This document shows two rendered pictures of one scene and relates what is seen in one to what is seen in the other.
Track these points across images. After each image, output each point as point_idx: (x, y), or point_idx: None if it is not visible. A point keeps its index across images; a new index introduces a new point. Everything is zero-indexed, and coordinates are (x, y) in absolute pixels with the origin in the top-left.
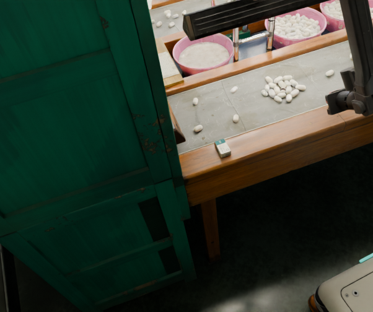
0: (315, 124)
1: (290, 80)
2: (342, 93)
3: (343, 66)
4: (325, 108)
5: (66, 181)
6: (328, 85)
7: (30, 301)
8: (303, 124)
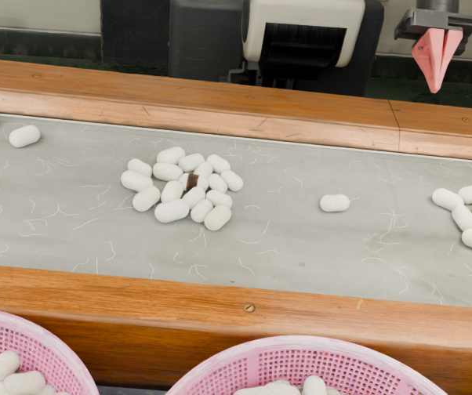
0: (455, 114)
1: None
2: (453, 1)
3: (267, 214)
4: (414, 128)
5: None
6: (357, 188)
7: None
8: None
